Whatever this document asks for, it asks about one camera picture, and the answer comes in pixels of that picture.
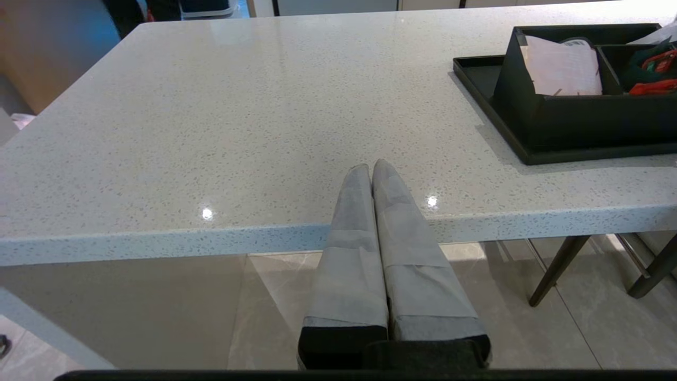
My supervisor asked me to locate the black organizer box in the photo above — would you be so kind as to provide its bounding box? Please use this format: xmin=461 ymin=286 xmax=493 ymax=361
xmin=493 ymin=24 xmax=677 ymax=150

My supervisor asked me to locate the black serving tray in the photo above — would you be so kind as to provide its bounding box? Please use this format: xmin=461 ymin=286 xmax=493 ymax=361
xmin=453 ymin=23 xmax=677 ymax=166

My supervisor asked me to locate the dark metal furniture leg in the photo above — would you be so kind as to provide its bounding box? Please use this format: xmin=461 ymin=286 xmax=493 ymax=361
xmin=528 ymin=235 xmax=591 ymax=309
xmin=627 ymin=233 xmax=677 ymax=300

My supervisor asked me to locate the white sachet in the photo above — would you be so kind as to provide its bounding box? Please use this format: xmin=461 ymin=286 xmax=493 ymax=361
xmin=628 ymin=22 xmax=677 ymax=46

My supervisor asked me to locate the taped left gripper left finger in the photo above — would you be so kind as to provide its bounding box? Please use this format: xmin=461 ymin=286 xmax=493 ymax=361
xmin=297 ymin=163 xmax=390 ymax=370

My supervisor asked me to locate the brown wooden door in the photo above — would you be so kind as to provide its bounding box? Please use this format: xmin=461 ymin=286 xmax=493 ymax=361
xmin=0 ymin=0 xmax=123 ymax=115

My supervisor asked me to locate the pink plastic bag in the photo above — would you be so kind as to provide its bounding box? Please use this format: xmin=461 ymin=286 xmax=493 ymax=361
xmin=8 ymin=112 xmax=36 ymax=131

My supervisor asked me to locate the pink napkin pack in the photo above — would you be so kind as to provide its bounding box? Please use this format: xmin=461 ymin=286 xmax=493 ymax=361
xmin=520 ymin=35 xmax=603 ymax=97

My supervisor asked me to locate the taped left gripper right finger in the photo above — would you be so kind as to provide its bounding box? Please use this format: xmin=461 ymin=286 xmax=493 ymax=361
xmin=372 ymin=159 xmax=492 ymax=369

